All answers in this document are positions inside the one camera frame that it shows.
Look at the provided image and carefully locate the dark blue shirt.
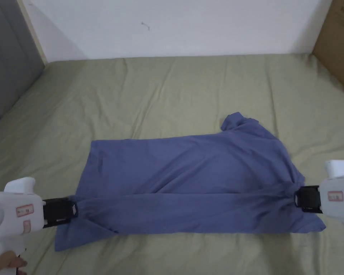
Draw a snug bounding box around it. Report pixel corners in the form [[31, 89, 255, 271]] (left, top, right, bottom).
[[54, 112, 327, 252]]

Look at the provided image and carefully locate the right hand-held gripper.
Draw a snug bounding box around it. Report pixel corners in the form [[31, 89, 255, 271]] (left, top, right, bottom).
[[293, 159, 344, 242]]

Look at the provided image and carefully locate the person's left hand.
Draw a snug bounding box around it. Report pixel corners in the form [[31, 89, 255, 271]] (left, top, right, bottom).
[[0, 250, 28, 275]]

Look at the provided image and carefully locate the grey padded headboard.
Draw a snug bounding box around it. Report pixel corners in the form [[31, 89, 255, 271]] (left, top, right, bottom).
[[0, 0, 46, 131]]

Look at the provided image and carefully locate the brown cardboard carton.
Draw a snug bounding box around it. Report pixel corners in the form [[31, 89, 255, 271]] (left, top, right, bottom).
[[312, 0, 344, 100]]

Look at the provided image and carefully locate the bed with pale green sheet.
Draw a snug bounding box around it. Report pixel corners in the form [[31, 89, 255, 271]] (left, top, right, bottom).
[[0, 53, 344, 275]]

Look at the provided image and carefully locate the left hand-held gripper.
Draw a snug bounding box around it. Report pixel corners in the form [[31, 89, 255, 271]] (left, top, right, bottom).
[[0, 177, 79, 262]]

